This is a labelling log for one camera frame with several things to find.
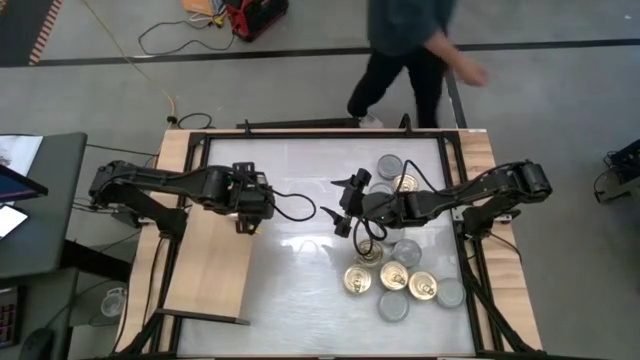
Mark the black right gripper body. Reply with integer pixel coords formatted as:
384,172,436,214
352,192,409,226

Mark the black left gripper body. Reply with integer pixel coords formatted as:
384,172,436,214
225,174,275,217

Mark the light wooden shelf board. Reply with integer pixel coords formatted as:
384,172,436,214
163,171,267,321

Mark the black flat bar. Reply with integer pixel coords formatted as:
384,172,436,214
236,117,351,131

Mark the red and black case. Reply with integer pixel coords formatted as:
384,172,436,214
223,0,290,43

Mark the person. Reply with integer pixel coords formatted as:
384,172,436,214
346,0,490,130

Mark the clear plastic cup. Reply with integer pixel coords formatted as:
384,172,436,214
99,287,127,319

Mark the black desk leg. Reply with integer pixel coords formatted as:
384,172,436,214
59,238,134,284

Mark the orange flat object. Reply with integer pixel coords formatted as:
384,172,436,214
180,0,226,17

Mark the grey desk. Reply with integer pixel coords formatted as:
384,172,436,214
0,131,89,281

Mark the white paper sheet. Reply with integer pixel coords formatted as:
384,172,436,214
0,134,44,177

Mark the dark blue laptop screen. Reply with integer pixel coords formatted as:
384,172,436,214
0,163,50,204

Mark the black computer mouse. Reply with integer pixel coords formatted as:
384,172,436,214
18,327,56,360

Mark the black floor device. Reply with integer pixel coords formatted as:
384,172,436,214
593,138,640,205

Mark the black keypad device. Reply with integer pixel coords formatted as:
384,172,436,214
0,285,21,350

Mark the black floor mat striped edge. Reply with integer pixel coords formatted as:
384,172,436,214
0,0,64,68

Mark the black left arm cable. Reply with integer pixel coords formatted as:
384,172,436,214
271,190,318,223

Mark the black coiled cable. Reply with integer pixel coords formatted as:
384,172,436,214
167,112,215,131

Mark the yellow floor cable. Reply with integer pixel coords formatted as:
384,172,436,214
81,0,177,119

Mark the black floor cable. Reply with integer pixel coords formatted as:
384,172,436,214
137,18,236,57

